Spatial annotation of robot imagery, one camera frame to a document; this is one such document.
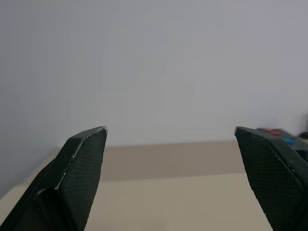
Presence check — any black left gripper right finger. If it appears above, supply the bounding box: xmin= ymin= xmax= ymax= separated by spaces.
xmin=234 ymin=126 xmax=308 ymax=231

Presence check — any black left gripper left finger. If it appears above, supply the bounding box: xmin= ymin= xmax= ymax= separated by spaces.
xmin=0 ymin=126 xmax=108 ymax=231

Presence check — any black box with buttons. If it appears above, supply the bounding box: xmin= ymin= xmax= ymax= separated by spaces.
xmin=256 ymin=127 xmax=308 ymax=151

